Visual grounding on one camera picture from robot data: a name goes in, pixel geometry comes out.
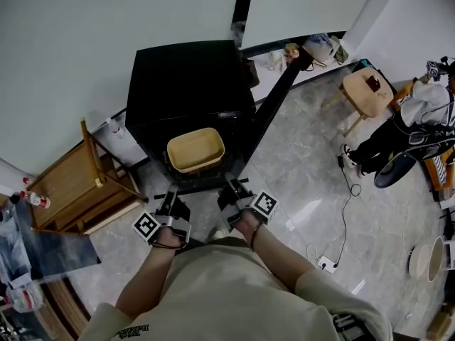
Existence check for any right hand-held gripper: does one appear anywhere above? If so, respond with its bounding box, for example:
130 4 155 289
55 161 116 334
216 171 280 232

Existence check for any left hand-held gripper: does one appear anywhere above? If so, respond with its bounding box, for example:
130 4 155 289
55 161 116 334
132 184 193 245

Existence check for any black fridge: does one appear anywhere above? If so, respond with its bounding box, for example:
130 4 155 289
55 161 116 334
124 39 316 195

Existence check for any person's left forearm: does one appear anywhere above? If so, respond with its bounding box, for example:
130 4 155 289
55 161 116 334
114 244 179 320

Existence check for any person's right forearm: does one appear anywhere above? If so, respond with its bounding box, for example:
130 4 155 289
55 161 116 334
244 225 318 292

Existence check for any person's right hand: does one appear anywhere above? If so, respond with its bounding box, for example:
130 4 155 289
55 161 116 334
232 210 264 237

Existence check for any person's left hand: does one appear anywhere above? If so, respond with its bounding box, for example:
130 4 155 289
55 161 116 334
153 226 184 249

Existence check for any yellow plastic tub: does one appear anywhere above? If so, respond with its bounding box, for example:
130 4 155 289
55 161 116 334
166 127 226 175

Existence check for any person's white shoe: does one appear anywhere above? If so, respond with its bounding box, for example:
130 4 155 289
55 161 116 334
207 227 229 242

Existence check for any person's beige t-shirt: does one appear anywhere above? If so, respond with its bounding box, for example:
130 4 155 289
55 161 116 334
78 236 392 341

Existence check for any white power strip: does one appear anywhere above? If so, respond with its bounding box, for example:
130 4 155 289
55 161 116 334
316 255 339 274

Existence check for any white crumpled bag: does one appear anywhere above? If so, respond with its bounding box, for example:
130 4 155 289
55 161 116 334
266 49 287 72

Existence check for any dark glossy table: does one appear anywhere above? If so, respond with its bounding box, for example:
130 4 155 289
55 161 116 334
12 199 102 282

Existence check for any round wooden table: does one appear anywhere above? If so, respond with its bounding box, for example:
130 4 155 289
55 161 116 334
321 66 395 139

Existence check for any black round stool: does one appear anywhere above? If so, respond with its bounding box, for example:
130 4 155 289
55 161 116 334
373 150 417 190

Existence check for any white and blue bag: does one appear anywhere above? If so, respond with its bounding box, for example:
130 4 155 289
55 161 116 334
303 33 337 64

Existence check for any curved wooden slatted furniture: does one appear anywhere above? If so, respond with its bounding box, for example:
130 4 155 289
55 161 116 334
33 278 94 341

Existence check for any green cloth bag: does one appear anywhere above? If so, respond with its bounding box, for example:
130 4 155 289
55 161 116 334
330 35 350 65

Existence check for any black waist pack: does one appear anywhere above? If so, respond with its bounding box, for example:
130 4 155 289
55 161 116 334
329 312 368 341

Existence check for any white plastic bag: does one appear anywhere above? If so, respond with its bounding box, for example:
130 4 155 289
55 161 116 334
4 281 44 314

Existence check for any orange striped box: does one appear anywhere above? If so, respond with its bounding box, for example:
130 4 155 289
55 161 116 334
422 150 455 193

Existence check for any white round bowl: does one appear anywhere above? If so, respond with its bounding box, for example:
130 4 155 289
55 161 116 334
407 235 455 283

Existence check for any white cable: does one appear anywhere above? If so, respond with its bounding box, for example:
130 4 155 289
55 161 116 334
306 242 321 263

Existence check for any black floor cable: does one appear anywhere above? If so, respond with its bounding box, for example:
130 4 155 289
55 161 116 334
333 154 363 266

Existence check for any black window frame post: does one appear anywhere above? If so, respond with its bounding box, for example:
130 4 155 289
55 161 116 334
230 0 257 48

